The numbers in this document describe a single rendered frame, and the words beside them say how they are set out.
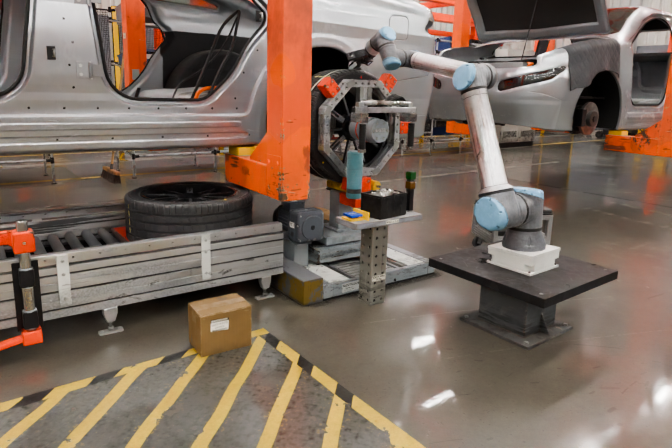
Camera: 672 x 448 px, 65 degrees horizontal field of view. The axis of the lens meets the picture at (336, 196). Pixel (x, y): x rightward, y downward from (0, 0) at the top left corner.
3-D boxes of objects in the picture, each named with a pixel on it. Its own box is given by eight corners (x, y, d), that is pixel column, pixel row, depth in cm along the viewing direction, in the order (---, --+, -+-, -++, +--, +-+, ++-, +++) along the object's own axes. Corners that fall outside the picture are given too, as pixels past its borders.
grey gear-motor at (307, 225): (288, 247, 332) (288, 192, 325) (325, 266, 299) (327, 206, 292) (262, 251, 322) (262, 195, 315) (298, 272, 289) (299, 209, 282)
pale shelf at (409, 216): (400, 212, 285) (400, 207, 285) (422, 219, 272) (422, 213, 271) (335, 222, 261) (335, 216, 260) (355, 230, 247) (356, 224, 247)
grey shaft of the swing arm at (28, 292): (44, 337, 213) (34, 217, 203) (46, 342, 209) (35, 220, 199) (18, 343, 208) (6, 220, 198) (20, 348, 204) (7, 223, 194)
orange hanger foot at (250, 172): (250, 178, 321) (250, 121, 314) (294, 193, 279) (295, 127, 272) (224, 180, 311) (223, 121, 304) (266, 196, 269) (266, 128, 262)
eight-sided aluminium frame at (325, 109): (390, 171, 324) (395, 81, 313) (398, 173, 319) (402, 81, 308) (316, 178, 293) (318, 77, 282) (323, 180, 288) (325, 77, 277)
